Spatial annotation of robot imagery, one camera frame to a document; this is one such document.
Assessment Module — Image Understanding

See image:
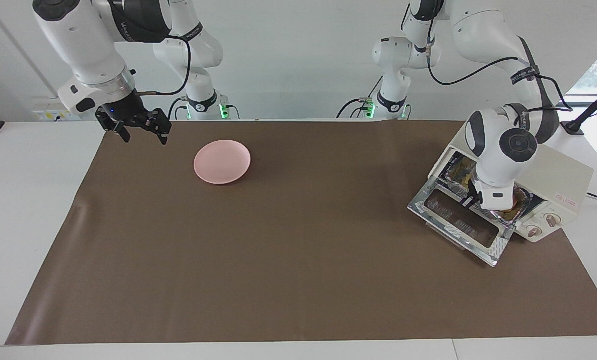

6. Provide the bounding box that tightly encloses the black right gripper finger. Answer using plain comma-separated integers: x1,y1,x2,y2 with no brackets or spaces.
110,122,132,145
153,110,173,146

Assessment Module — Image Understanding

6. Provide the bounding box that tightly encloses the sliced yellow bread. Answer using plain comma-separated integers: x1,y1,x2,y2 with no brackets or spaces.
451,159,529,221

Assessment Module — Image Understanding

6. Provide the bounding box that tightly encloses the glass oven door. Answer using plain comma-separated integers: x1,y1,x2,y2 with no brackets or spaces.
407,177,517,269

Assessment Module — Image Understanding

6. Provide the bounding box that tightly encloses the cream toaster oven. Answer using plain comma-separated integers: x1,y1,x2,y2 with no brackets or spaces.
428,120,595,245

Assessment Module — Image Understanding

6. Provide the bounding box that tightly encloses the pink round plate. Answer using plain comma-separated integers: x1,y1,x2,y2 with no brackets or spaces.
193,139,252,186

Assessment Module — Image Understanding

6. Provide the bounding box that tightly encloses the bright window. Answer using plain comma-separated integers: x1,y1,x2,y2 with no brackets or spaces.
564,39,597,101

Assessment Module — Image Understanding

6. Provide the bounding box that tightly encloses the brown table mat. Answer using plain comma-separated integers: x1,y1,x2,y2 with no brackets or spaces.
4,119,597,347

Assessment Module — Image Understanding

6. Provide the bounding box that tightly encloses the black right base cable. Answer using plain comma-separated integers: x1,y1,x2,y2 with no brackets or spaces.
167,97,190,121

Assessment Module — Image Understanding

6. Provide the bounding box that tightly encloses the black base cable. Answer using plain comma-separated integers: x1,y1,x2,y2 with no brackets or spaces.
335,75,385,120
167,97,190,121

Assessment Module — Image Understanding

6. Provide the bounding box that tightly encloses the white wall socket box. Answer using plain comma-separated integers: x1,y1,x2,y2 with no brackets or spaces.
32,97,85,122

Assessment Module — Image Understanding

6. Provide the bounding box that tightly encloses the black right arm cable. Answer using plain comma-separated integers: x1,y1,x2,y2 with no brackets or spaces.
113,30,193,97

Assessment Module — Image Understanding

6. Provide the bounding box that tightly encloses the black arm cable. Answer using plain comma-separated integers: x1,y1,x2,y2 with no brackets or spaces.
401,0,574,114
113,30,193,97

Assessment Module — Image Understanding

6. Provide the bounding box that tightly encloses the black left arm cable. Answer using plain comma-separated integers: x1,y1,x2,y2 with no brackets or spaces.
401,0,574,114

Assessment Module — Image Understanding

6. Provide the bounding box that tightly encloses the black camera stand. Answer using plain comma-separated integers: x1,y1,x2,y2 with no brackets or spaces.
560,80,597,136

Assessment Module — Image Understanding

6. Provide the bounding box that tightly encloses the black left base cable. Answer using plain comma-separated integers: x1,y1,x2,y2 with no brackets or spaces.
335,75,385,120

